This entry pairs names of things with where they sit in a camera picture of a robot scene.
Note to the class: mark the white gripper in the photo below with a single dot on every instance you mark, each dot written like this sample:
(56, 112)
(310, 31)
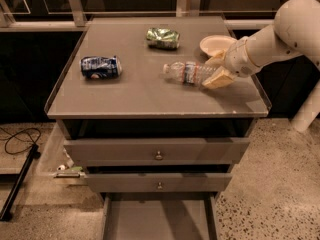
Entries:
(239, 60)

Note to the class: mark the clear plastic water bottle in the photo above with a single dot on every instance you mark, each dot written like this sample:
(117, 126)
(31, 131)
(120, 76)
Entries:
(187, 73)

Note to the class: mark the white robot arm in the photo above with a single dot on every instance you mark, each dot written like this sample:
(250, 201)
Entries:
(295, 31)

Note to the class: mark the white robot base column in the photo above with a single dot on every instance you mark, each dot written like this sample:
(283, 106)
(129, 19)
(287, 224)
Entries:
(308, 111)

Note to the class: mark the grey drawer cabinet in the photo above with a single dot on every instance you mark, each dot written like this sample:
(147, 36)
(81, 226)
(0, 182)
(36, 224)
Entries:
(140, 103)

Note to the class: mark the grey top drawer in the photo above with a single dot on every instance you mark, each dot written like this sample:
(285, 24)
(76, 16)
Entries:
(156, 151)

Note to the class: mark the grey drawer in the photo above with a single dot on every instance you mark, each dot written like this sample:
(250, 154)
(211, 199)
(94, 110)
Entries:
(156, 151)
(160, 216)
(158, 182)

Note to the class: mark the grey middle drawer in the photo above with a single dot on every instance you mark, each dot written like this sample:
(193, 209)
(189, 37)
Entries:
(158, 182)

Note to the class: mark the grey bottom drawer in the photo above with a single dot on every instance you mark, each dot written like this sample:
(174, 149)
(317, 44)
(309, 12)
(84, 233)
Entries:
(160, 216)

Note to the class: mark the white paper bowl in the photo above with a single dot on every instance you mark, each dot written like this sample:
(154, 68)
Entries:
(213, 44)

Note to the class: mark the crushed green soda can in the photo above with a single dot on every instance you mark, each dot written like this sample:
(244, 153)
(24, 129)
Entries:
(162, 38)

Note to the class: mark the metal window railing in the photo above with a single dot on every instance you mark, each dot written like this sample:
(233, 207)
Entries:
(69, 15)

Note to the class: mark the crushed blue soda can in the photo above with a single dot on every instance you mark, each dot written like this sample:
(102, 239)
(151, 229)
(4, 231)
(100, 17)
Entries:
(97, 67)

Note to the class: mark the clear plastic bin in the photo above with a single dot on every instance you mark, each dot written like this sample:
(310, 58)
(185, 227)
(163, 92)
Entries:
(55, 163)

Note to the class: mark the black floor rail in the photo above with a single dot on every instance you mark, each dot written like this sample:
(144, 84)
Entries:
(5, 213)

